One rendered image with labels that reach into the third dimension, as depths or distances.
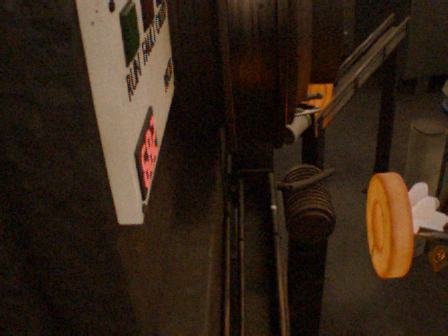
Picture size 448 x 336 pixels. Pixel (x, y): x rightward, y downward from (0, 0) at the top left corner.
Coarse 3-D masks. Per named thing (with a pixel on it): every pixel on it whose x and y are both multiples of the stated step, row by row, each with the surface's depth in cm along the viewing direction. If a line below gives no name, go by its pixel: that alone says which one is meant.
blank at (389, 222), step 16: (384, 176) 72; (400, 176) 72; (368, 192) 80; (384, 192) 70; (400, 192) 69; (368, 208) 80; (384, 208) 70; (400, 208) 67; (368, 224) 80; (384, 224) 70; (400, 224) 67; (368, 240) 81; (384, 240) 70; (400, 240) 67; (384, 256) 71; (400, 256) 67; (384, 272) 71; (400, 272) 70
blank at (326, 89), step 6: (312, 84) 132; (330, 84) 142; (312, 90) 133; (318, 90) 142; (324, 90) 141; (330, 90) 143; (324, 96) 142; (330, 96) 144; (306, 102) 133; (312, 102) 135; (318, 102) 142; (324, 102) 142
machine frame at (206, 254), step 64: (0, 0) 30; (64, 0) 30; (0, 64) 32; (64, 64) 32; (0, 128) 35; (64, 128) 35; (0, 192) 37; (64, 192) 38; (192, 192) 76; (0, 256) 38; (64, 256) 41; (128, 256) 43; (192, 256) 65; (0, 320) 42; (64, 320) 46; (128, 320) 45; (192, 320) 56
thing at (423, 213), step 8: (424, 200) 69; (432, 200) 69; (416, 208) 70; (424, 208) 70; (432, 208) 70; (416, 216) 71; (424, 216) 71; (432, 216) 71; (440, 216) 71; (416, 224) 71; (424, 224) 71; (432, 224) 72; (440, 224) 71; (416, 232) 71
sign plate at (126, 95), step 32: (96, 0) 31; (128, 0) 37; (96, 32) 32; (160, 32) 52; (96, 64) 33; (128, 64) 37; (160, 64) 52; (96, 96) 35; (128, 96) 37; (160, 96) 51; (128, 128) 37; (160, 128) 51; (128, 160) 37; (128, 192) 39; (128, 224) 41
